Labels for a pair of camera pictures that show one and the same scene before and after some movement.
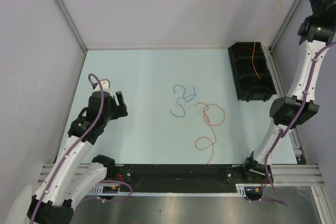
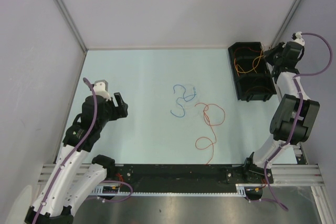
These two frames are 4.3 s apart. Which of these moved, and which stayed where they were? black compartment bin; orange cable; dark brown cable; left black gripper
Moved: orange cable
Stayed: left black gripper; dark brown cable; black compartment bin
